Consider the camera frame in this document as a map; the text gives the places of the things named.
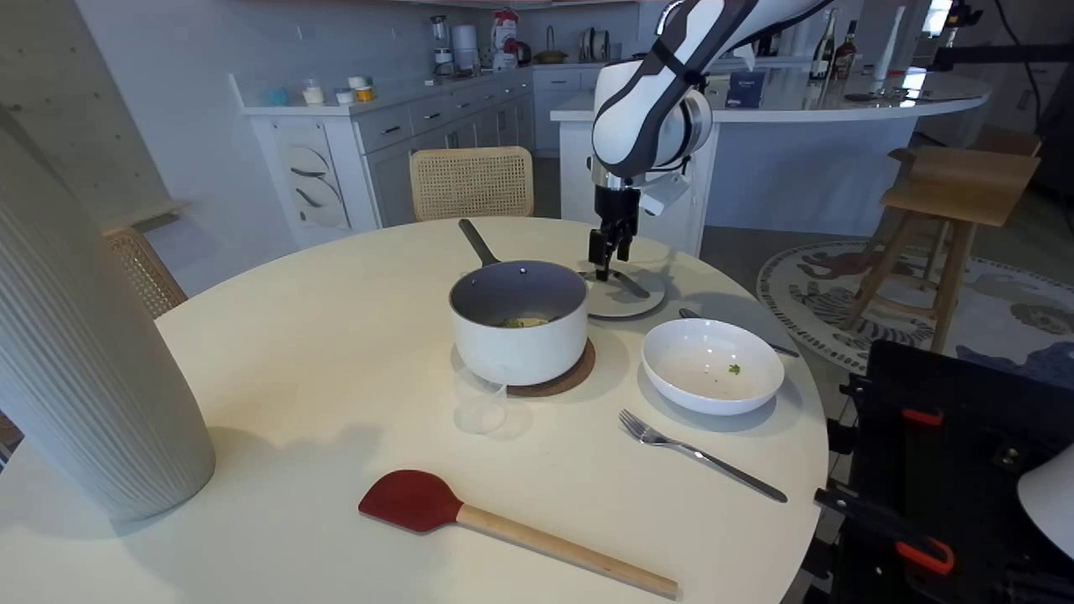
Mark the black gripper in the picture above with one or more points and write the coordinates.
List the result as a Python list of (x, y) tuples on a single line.
[(616, 205)]

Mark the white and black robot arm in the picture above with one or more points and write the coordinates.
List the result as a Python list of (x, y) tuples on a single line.
[(648, 112)]

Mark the white bowl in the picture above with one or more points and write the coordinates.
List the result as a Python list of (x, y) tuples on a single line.
[(691, 384)]

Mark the beige chair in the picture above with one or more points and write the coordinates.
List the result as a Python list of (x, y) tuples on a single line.
[(471, 183)]

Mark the white kitchen island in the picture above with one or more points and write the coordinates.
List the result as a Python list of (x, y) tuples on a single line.
[(782, 168)]

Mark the blue box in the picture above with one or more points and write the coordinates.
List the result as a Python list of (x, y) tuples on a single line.
[(746, 92)]

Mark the small clear glass dish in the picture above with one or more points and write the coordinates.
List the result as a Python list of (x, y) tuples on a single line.
[(486, 417)]

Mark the silver fork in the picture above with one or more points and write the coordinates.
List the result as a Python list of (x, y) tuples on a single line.
[(695, 453)]

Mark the red and white appliance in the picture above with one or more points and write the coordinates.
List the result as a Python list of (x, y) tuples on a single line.
[(503, 38)]

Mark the white canister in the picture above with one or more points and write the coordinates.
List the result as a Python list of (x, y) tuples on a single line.
[(465, 48)]

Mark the white sideboard cabinet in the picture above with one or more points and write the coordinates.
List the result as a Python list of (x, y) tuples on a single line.
[(321, 168)]

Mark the wooden stool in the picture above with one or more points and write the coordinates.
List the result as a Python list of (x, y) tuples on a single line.
[(962, 186)]

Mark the round patterned rug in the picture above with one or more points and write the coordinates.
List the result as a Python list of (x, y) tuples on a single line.
[(1011, 306)]

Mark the black equipment cart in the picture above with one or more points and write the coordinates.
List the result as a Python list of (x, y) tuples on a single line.
[(962, 482)]

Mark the wooden side furniture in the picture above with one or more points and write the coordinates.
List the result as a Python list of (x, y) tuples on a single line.
[(153, 273)]

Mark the white lamp shade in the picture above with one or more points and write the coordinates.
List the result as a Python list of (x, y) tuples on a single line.
[(1055, 501)]

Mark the large white ribbed vase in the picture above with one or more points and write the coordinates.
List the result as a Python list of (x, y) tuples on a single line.
[(77, 369)]

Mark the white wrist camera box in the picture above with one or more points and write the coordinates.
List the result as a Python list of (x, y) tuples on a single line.
[(665, 198)]

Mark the black camera stand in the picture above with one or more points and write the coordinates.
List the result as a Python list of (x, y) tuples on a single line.
[(1008, 50)]

